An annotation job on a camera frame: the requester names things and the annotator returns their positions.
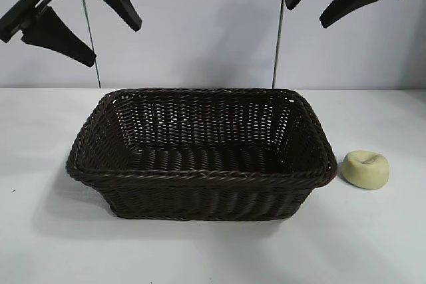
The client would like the pale yellow egg yolk pastry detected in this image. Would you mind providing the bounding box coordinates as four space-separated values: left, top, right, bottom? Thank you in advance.
342 150 390 191

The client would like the dark brown woven basket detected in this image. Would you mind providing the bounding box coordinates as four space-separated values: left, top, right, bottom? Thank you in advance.
65 86 338 221

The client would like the thin vertical metal strip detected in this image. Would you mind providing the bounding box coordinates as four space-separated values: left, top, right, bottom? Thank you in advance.
79 0 102 89
272 0 289 89

